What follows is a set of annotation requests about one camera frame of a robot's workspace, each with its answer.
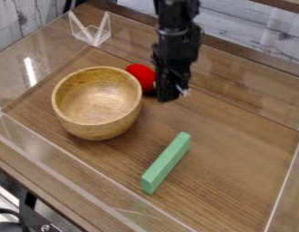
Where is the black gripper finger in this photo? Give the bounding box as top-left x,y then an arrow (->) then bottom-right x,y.
156,72 -> 190,102

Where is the wooden bowl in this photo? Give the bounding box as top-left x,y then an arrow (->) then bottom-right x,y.
52,66 -> 142,140

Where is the clear acrylic tray wall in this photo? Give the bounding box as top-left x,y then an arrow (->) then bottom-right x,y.
0,110 -> 196,232

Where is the black cable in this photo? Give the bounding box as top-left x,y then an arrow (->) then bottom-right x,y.
0,208 -> 29,232

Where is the green rectangular block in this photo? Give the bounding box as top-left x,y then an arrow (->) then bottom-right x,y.
140,131 -> 190,195

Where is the black table leg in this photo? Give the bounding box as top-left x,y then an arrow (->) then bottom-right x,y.
24,192 -> 37,209

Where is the black metal base plate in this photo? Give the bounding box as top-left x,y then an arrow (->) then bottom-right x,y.
20,205 -> 61,232

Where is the red plush strawberry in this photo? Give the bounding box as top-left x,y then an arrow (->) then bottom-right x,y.
125,63 -> 156,92

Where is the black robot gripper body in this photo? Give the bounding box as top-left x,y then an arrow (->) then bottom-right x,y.
152,24 -> 204,79

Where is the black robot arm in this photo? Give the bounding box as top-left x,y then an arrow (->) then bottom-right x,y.
150,0 -> 204,102

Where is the clear acrylic corner bracket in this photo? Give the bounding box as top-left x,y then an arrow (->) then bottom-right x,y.
68,12 -> 110,47

